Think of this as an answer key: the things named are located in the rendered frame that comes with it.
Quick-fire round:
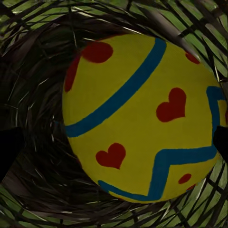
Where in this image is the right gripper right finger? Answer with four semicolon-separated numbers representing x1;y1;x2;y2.
213;126;228;164

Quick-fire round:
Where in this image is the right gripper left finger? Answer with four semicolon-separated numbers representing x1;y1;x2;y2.
0;126;25;184

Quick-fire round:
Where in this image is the wicker basket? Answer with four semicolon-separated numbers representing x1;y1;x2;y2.
0;0;228;228

